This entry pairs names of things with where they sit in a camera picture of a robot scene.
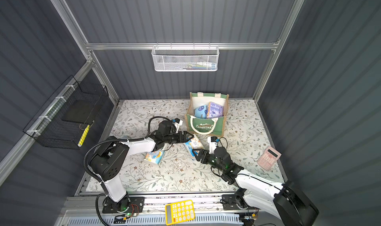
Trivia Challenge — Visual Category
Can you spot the purple tissue pack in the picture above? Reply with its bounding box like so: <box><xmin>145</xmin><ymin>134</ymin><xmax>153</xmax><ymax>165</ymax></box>
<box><xmin>207</xmin><ymin>102</ymin><xmax>224</xmax><ymax>119</ymax></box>

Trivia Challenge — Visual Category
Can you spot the yellow tag in basket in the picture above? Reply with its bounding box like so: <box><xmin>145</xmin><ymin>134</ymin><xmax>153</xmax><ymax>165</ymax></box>
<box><xmin>77</xmin><ymin>125</ymin><xmax>90</xmax><ymax>147</ymax></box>

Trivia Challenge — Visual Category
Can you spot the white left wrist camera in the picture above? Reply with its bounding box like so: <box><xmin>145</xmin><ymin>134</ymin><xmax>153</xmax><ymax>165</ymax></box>
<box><xmin>172</xmin><ymin>118</ymin><xmax>183</xmax><ymax>133</ymax></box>

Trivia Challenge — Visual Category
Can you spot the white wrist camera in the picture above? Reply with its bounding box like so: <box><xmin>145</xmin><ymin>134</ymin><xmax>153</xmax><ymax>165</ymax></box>
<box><xmin>172</xmin><ymin>118</ymin><xmax>183</xmax><ymax>133</ymax></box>
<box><xmin>207</xmin><ymin>136</ymin><xmax>219</xmax><ymax>154</ymax></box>

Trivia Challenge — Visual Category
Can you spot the black wire wall basket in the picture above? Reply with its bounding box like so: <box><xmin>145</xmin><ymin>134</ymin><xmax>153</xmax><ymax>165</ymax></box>
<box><xmin>23</xmin><ymin>76</ymin><xmax>109</xmax><ymax>150</ymax></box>

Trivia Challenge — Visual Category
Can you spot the yellow calculator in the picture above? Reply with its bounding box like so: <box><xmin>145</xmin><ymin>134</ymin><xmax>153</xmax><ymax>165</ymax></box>
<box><xmin>165</xmin><ymin>200</ymin><xmax>195</xmax><ymax>226</ymax></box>

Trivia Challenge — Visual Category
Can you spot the black corrugated left cable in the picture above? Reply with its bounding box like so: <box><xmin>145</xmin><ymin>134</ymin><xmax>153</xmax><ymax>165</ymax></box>
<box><xmin>82</xmin><ymin>115</ymin><xmax>173</xmax><ymax>226</ymax></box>

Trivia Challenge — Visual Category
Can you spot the orange blue tissue pack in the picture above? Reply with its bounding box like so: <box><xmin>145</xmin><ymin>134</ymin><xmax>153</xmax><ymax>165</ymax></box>
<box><xmin>183</xmin><ymin>134</ymin><xmax>204</xmax><ymax>161</ymax></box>

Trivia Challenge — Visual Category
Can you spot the white wire wall basket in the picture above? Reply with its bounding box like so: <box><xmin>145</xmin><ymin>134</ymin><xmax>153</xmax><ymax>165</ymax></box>
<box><xmin>151</xmin><ymin>47</ymin><xmax>220</xmax><ymax>72</ymax></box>

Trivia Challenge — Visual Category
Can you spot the pink calculator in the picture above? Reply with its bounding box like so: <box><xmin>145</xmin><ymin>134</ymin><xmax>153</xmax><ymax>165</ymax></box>
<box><xmin>257</xmin><ymin>146</ymin><xmax>281</xmax><ymax>171</ymax></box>

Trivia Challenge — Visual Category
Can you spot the green Christmas burlap tote bag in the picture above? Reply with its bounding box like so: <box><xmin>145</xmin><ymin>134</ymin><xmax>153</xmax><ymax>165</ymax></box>
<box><xmin>185</xmin><ymin>92</ymin><xmax>229</xmax><ymax>137</ymax></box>

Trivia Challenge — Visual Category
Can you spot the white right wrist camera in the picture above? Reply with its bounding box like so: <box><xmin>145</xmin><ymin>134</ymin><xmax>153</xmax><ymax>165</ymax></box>
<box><xmin>207</xmin><ymin>136</ymin><xmax>219</xmax><ymax>154</ymax></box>

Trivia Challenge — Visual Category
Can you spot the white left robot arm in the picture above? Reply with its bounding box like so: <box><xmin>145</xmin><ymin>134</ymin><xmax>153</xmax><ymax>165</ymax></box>
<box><xmin>83</xmin><ymin>117</ymin><xmax>194</xmax><ymax>203</ymax></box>

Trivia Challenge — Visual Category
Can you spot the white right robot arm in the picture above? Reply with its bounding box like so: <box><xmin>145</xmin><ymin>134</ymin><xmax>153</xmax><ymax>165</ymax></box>
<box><xmin>192</xmin><ymin>147</ymin><xmax>319</xmax><ymax>226</ymax></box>

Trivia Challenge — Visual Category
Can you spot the blue cartoon tissue pack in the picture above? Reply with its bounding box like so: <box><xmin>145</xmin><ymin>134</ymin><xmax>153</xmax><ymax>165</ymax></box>
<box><xmin>194</xmin><ymin>105</ymin><xmax>208</xmax><ymax>119</ymax></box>

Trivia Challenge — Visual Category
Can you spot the colourful white tissue pack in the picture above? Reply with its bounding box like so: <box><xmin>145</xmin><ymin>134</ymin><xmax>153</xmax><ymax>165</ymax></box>
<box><xmin>143</xmin><ymin>150</ymin><xmax>165</xmax><ymax>166</ymax></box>

